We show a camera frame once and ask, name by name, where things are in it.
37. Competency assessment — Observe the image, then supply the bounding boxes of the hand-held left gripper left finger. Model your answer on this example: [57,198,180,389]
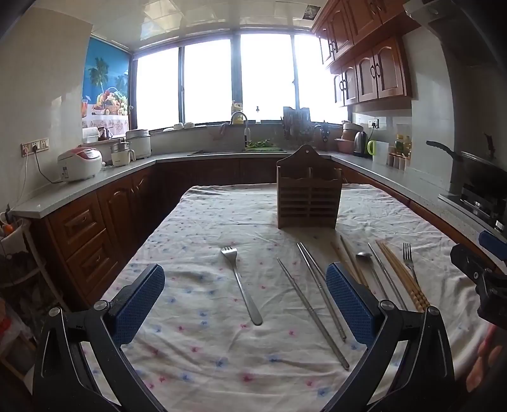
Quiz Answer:
[32,264,167,412]

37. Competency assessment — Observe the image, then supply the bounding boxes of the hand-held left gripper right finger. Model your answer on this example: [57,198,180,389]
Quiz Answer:
[325,261,456,412]

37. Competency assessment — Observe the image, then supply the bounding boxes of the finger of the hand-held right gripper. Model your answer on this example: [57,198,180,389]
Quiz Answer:
[478,230,507,263]
[450,243,497,286]

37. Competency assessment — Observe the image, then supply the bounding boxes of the metal chopstick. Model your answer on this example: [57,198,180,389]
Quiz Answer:
[297,242,348,342]
[300,241,331,279]
[368,242,408,312]
[277,258,351,371]

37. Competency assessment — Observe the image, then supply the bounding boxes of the wooden chopstick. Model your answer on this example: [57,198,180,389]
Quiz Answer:
[330,241,359,284]
[340,235,370,288]
[379,240,431,307]
[375,241,426,312]

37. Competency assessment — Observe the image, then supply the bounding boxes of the steel spoon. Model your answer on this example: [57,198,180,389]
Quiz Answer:
[355,251,391,302]

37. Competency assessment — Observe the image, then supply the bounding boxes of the steel fork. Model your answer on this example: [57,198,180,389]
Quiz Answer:
[402,242,421,288]
[221,246,264,326]

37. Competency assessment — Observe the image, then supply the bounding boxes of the wooden utensil holder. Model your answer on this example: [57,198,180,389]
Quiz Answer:
[276,145,342,231]

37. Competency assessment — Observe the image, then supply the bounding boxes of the person's right hand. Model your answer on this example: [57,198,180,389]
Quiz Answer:
[465,323,507,394]

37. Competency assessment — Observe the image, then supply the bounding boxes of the gas stove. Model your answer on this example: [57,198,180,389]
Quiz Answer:
[438,184,507,234]

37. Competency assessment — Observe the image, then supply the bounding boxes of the black wok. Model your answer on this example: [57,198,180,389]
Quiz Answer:
[426,135,507,191]

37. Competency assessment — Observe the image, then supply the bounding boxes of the wooden lower cabinets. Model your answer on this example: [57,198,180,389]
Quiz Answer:
[29,156,507,313]

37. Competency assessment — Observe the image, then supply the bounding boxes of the wooden cabinets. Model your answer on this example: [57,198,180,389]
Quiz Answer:
[29,156,507,313]
[311,0,420,107]

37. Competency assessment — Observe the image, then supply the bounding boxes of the white floral tablecloth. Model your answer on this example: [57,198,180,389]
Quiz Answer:
[81,183,507,412]

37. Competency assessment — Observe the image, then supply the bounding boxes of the white storage rack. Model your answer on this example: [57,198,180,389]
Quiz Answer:
[0,214,60,381]

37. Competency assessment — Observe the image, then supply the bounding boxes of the grey kitchen countertop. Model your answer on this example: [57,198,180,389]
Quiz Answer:
[12,148,507,242]

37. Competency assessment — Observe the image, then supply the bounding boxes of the cooking oil bottle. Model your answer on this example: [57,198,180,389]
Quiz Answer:
[394,134,413,159]

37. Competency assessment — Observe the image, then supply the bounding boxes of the small white blender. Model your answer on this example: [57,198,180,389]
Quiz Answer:
[110,141,136,167]

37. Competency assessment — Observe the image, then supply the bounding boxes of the white and red rice cooker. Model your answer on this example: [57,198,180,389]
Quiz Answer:
[57,147,104,183]

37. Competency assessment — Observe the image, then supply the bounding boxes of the steel electric kettle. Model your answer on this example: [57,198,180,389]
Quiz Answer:
[352,131,369,157]

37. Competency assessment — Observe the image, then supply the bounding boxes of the large white electric pot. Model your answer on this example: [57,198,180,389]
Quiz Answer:
[125,129,153,160]

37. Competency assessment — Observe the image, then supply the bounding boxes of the stacked pink bowls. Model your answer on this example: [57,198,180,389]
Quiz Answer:
[335,122,363,153]

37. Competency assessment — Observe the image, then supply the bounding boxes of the dark kitchen tool holder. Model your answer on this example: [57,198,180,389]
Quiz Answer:
[315,121,331,150]

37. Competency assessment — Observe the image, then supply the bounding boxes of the green vegetables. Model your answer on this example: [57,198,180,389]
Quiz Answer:
[245,138,280,152]

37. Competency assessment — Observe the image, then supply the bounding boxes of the dish rack with knives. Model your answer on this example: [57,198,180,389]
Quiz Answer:
[282,106,314,142]

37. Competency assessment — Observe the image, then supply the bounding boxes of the chrome kitchen faucet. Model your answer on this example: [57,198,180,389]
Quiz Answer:
[230,111,253,151]

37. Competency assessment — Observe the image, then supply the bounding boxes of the wooden upper cabinets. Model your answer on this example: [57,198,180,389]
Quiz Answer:
[311,0,420,107]

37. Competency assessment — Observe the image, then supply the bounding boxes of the range hood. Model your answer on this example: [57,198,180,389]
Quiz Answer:
[404,0,507,44]

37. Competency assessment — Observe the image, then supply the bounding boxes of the kitchen window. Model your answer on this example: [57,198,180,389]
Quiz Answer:
[132,34,349,131]

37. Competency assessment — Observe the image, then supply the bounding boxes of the green-handled clear pitcher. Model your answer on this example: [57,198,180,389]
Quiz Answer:
[366,139,391,165]

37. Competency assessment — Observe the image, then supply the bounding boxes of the black power cable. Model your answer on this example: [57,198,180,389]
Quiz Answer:
[34,148,64,185]

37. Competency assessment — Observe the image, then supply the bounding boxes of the wall power outlet strip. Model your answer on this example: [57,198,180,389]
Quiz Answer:
[21,137,50,156]

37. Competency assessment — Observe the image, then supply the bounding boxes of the blue fruit wall poster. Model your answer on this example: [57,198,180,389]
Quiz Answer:
[82,36,131,128]

